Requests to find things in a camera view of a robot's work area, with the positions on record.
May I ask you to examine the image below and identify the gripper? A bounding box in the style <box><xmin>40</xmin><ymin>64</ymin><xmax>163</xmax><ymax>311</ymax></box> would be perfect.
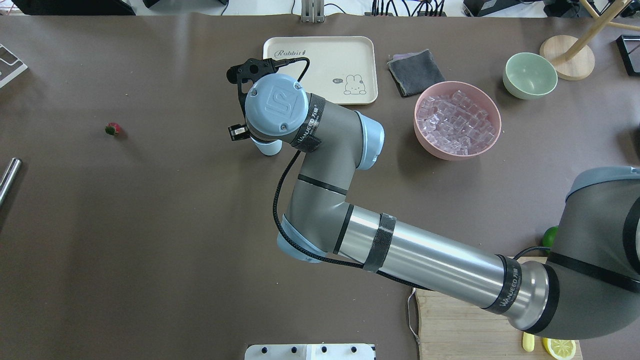
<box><xmin>228</xmin><ymin>124</ymin><xmax>250</xmax><ymax>142</ymax></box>

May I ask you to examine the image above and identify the blue plastic cup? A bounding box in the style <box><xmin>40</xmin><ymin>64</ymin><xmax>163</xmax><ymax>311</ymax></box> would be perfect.
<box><xmin>250</xmin><ymin>136</ymin><xmax>282</xmax><ymax>157</ymax></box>

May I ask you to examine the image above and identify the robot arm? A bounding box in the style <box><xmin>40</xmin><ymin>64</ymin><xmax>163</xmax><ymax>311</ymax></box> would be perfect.
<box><xmin>227</xmin><ymin>68</ymin><xmax>639</xmax><ymax>340</ymax></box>

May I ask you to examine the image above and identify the pink bowl of ice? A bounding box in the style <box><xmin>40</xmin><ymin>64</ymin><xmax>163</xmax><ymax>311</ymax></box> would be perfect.
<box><xmin>413</xmin><ymin>80</ymin><xmax>502</xmax><ymax>161</ymax></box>

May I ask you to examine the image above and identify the beige rabbit tray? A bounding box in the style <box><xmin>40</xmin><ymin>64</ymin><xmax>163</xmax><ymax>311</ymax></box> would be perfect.
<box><xmin>262</xmin><ymin>36</ymin><xmax>378</xmax><ymax>106</ymax></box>

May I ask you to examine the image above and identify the red strawberry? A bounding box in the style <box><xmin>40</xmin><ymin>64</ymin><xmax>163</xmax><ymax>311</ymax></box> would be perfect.
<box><xmin>105</xmin><ymin>122</ymin><xmax>122</xmax><ymax>136</ymax></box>

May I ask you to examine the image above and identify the grey folded cloth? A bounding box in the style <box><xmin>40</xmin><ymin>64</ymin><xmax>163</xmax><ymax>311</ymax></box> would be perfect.
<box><xmin>387</xmin><ymin>48</ymin><xmax>446</xmax><ymax>98</ymax></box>

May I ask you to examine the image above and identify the steel muddler rod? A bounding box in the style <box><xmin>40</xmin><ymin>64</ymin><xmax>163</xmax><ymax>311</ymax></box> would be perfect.
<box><xmin>0</xmin><ymin>157</ymin><xmax>23</xmax><ymax>207</ymax></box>

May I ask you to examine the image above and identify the wooden cutting board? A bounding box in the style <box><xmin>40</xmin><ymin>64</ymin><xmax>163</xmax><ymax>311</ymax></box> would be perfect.
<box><xmin>407</xmin><ymin>289</ymin><xmax>553</xmax><ymax>360</ymax></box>

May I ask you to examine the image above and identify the green ceramic bowl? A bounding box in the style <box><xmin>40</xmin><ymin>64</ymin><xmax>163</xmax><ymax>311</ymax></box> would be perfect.
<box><xmin>502</xmin><ymin>52</ymin><xmax>558</xmax><ymax>100</ymax></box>

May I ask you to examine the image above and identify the green lime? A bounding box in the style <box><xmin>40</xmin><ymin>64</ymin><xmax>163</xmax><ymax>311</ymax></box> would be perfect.
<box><xmin>541</xmin><ymin>225</ymin><xmax>559</xmax><ymax>250</ymax></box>

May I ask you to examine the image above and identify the wooden glass drying stand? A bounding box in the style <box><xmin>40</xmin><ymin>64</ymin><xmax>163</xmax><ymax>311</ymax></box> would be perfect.
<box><xmin>539</xmin><ymin>0</ymin><xmax>639</xmax><ymax>81</ymax></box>

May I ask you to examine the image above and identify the yellow plastic knife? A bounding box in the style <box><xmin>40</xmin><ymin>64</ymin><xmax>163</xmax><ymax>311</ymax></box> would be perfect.
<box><xmin>521</xmin><ymin>332</ymin><xmax>536</xmax><ymax>353</ymax></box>

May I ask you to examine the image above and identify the lemon half right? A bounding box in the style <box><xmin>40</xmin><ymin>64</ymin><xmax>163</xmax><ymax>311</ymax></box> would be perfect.
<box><xmin>542</xmin><ymin>337</ymin><xmax>578</xmax><ymax>360</ymax></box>

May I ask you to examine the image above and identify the wine glass rack tray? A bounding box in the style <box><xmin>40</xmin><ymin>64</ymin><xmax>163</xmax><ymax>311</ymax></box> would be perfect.
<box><xmin>615</xmin><ymin>34</ymin><xmax>640</xmax><ymax>77</ymax></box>

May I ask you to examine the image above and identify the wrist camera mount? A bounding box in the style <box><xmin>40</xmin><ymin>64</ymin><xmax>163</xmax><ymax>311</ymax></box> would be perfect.
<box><xmin>226</xmin><ymin>57</ymin><xmax>311</xmax><ymax>104</ymax></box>

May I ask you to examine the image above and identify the aluminium frame post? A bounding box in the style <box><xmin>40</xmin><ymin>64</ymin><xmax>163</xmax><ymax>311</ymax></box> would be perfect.
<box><xmin>301</xmin><ymin>0</ymin><xmax>326</xmax><ymax>24</ymax></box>

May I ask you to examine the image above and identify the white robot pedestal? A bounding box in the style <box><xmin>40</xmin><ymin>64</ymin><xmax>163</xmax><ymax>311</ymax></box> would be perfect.
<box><xmin>244</xmin><ymin>342</ymin><xmax>377</xmax><ymax>360</ymax></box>

